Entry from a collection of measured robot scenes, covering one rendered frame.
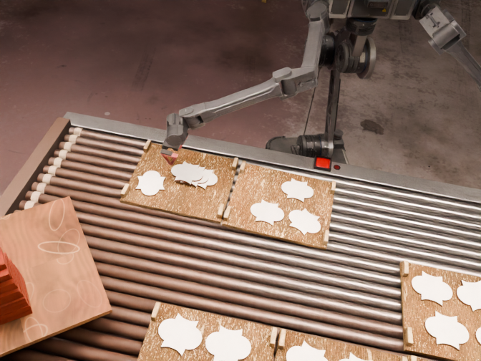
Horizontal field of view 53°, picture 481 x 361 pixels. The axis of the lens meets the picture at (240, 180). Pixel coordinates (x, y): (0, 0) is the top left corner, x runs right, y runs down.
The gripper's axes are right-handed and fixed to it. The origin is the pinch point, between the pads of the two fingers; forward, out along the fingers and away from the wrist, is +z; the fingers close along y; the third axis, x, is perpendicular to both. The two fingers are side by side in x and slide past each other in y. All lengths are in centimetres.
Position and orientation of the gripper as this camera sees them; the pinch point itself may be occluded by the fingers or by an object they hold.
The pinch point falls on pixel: (175, 155)
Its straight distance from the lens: 196.0
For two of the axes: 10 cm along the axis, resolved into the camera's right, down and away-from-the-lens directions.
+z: -0.9, 6.7, 7.3
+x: -9.6, -2.5, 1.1
